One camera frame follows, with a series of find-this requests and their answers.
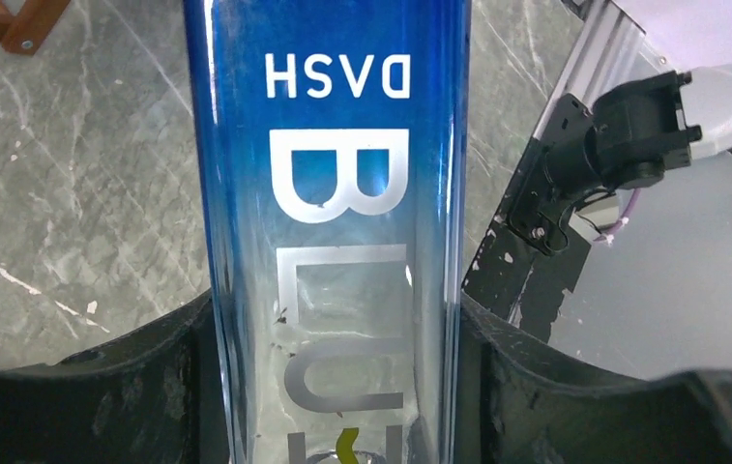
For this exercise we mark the aluminium table edge rail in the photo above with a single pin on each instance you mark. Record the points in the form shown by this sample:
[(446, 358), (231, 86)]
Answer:
[(508, 276)]

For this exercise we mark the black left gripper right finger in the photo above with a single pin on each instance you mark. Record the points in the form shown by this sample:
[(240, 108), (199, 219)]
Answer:
[(522, 401)]

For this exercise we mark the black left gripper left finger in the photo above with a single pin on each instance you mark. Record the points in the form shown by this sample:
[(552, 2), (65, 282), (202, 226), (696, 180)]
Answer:
[(149, 396)]

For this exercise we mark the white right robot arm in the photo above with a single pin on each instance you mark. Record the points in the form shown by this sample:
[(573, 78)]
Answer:
[(627, 139)]

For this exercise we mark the brown wooden wine rack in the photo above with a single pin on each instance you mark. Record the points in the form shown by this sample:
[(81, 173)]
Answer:
[(24, 32)]

